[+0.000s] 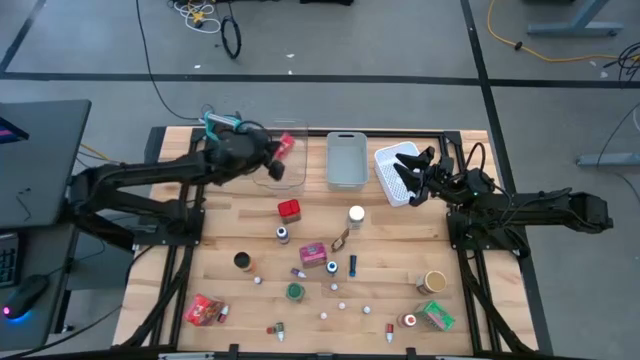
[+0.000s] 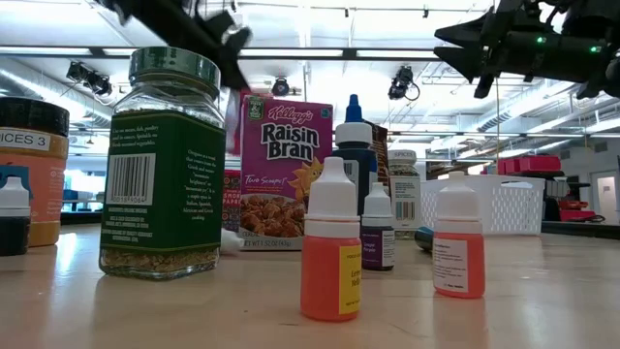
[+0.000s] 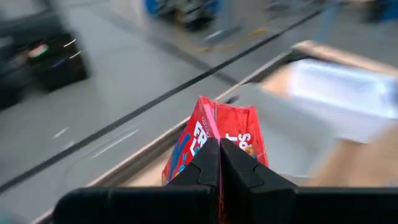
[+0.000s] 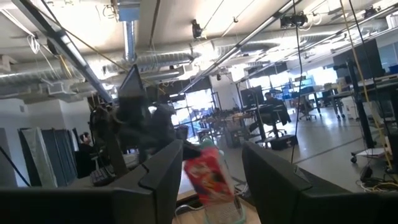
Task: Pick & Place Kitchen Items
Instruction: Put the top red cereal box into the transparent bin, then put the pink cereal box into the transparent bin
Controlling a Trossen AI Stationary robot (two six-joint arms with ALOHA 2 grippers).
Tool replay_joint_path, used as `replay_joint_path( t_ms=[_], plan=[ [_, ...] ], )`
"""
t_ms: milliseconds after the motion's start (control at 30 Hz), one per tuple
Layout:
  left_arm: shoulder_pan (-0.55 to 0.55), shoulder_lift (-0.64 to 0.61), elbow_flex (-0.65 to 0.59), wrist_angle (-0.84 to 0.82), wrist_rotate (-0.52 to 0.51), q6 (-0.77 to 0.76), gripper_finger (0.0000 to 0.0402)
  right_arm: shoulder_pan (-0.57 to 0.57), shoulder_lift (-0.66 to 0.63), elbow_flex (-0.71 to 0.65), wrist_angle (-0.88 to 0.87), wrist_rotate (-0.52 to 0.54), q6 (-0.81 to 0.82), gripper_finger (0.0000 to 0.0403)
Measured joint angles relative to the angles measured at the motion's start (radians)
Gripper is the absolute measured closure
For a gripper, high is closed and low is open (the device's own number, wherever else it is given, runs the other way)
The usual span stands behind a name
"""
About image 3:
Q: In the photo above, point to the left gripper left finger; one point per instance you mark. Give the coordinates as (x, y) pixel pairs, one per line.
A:
(192, 199)

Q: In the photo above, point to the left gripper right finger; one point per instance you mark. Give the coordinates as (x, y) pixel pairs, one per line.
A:
(248, 193)

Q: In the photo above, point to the red snack bag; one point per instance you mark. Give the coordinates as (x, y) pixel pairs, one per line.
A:
(236, 124)

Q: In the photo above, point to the grey plastic bin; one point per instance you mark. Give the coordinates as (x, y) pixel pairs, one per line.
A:
(342, 93)

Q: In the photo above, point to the blue and black cart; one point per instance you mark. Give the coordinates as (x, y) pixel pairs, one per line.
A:
(186, 15)

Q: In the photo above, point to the black floor equipment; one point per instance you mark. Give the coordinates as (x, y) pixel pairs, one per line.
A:
(46, 71)

